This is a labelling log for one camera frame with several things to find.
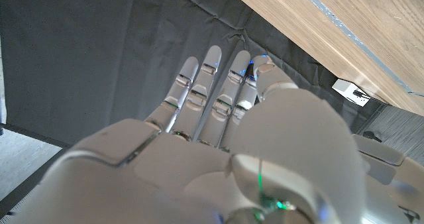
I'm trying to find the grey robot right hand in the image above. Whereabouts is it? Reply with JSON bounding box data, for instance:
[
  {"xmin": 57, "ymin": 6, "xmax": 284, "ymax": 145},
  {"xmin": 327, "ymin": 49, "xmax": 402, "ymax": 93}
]
[{"xmin": 6, "ymin": 44, "xmax": 368, "ymax": 224}]

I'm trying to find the black power box cord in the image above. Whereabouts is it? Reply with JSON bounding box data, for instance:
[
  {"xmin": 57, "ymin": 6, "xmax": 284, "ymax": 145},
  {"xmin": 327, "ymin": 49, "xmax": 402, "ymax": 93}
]
[{"xmin": 352, "ymin": 89, "xmax": 382, "ymax": 102}]

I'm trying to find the white power outlet box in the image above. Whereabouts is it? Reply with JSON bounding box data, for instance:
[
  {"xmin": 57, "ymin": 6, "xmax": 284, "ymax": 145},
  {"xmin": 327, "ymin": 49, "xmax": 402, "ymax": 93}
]
[{"xmin": 331, "ymin": 78, "xmax": 371, "ymax": 107}]

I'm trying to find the black fabric backdrop curtain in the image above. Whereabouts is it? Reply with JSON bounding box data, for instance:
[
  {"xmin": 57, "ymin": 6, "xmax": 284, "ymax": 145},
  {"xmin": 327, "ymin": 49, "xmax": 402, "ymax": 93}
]
[{"xmin": 0, "ymin": 0, "xmax": 385, "ymax": 145}]

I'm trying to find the wooden table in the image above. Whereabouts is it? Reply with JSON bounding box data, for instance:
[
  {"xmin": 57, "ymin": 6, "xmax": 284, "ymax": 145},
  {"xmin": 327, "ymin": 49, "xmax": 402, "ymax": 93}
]
[{"xmin": 294, "ymin": 0, "xmax": 424, "ymax": 97}]

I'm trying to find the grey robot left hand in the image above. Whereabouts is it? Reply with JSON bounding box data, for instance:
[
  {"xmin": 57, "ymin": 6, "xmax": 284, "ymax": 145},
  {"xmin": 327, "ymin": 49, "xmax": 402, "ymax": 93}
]
[{"xmin": 352, "ymin": 133, "xmax": 424, "ymax": 224}]

